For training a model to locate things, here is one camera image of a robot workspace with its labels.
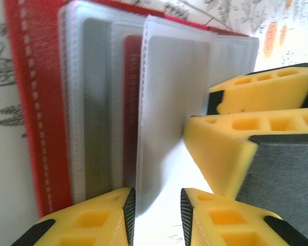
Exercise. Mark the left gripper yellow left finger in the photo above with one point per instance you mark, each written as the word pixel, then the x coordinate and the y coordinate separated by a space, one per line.
pixel 92 223

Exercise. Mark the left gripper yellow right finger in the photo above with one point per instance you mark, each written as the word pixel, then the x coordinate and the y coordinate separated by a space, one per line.
pixel 228 225

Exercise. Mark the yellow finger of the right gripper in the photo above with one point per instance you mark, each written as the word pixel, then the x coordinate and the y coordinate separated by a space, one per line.
pixel 220 153
pixel 267 92

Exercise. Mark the black VIP card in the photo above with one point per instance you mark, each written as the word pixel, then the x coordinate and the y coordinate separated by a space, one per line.
pixel 96 102

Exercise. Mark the red leather card holder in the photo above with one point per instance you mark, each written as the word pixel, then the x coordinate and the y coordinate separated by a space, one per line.
pixel 46 102

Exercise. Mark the pale grey card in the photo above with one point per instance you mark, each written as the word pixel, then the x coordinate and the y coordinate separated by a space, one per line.
pixel 174 84

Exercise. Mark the red VIP card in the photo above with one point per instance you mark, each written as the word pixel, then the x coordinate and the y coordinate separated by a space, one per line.
pixel 131 102

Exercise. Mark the floral print table sheet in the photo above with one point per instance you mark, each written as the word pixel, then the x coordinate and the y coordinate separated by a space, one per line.
pixel 5 179

